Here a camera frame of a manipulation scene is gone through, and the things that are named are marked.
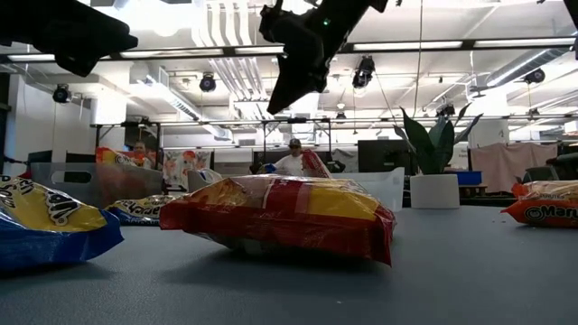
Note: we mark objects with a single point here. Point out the floral poster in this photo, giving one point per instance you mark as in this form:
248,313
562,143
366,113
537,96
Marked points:
180,164

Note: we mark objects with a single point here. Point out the red Maruchan noodle pack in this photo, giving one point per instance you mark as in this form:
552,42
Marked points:
314,163
280,216

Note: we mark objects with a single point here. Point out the green snake plant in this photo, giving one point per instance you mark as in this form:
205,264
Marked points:
429,144

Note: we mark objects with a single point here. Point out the dark grey translucent bin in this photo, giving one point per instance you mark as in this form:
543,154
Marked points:
90,185

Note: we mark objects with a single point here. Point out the large black screen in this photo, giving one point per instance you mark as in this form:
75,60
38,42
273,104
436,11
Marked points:
381,155

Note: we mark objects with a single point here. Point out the black chair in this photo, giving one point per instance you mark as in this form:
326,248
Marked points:
566,162

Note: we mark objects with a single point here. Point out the black desk monitor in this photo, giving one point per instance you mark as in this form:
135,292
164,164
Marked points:
81,157
40,157

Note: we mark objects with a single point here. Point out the black ceiling spotlight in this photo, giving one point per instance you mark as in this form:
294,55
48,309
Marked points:
535,76
363,72
61,93
207,82
447,109

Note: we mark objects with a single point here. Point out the black aluminium table frame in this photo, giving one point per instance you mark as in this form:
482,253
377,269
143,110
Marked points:
478,201

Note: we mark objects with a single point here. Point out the blue Maruchan noodle pack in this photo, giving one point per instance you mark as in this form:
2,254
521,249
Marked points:
140,210
270,168
45,239
210,176

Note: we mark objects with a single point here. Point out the beige cloth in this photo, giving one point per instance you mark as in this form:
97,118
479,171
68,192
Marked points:
510,167

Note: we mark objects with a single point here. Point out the white plant pot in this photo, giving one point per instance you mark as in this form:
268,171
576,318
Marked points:
434,192

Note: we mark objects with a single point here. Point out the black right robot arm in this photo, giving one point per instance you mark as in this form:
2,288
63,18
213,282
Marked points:
357,6

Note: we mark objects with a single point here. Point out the silver ventilation duct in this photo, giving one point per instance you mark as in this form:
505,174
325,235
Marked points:
519,70

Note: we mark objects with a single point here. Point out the black metal frame rig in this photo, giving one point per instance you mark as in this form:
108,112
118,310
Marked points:
293,120

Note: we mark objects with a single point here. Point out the blue crate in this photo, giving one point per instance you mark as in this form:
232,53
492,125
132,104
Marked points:
470,178

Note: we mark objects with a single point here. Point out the person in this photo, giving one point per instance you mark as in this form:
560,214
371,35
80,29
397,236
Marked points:
140,149
291,164

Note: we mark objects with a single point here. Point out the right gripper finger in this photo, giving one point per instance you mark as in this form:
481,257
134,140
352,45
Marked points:
289,97

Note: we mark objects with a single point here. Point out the clear plastic bin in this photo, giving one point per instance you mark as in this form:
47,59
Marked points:
375,189

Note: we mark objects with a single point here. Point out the grey chair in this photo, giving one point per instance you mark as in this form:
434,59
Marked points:
539,173

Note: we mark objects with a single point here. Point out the orange Maruchan noodle pack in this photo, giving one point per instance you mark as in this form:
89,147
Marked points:
110,157
546,212

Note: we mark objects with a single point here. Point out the blue-grey table mat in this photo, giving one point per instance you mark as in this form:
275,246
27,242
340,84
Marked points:
406,280

